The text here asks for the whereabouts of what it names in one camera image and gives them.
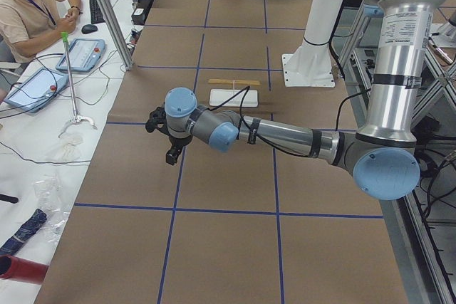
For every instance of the teach pendant tablet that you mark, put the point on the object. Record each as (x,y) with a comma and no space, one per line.
(37,91)
(84,53)

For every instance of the aluminium frame post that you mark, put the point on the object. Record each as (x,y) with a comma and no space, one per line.
(116,33)

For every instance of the folded dark blue umbrella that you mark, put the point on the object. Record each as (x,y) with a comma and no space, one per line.
(24,233)

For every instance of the near teach pendant tablet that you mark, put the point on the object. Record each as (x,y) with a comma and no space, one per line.
(37,91)

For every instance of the grabber tool with green handle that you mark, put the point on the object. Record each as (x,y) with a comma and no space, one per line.
(77,118)

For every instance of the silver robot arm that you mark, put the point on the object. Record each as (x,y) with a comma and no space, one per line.
(379,155)

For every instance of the black keyboard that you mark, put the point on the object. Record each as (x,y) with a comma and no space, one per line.
(96,15)

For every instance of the red cylinder bottle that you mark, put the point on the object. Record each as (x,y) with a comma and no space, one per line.
(22,270)

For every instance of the far teach pendant tablet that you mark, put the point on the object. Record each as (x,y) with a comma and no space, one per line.
(84,53)

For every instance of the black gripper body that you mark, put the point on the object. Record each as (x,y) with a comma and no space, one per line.
(175,141)

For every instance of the white towel rack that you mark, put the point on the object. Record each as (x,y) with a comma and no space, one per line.
(233,93)

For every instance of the black computer mouse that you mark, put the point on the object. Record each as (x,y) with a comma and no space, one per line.
(89,28)

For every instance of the clear plastic bag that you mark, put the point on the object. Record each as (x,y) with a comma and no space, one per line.
(53,202)

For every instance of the black tripod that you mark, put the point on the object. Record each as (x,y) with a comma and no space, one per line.
(9,199)

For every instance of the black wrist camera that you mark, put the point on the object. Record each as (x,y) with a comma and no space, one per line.
(157,121)

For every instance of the seated man in beige shirt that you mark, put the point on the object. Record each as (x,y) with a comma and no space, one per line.
(31,26)

